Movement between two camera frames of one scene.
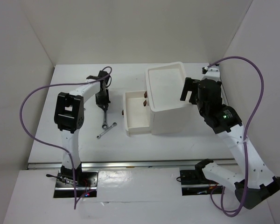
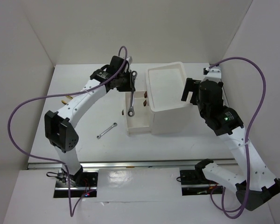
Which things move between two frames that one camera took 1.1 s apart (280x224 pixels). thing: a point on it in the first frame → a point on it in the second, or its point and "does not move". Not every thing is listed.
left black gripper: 105,102 → 128,87
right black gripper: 191,85 does not move
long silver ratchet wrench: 105,126 → 131,111
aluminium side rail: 224,98 does not move
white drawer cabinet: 164,83 does not move
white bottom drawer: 136,117 does not move
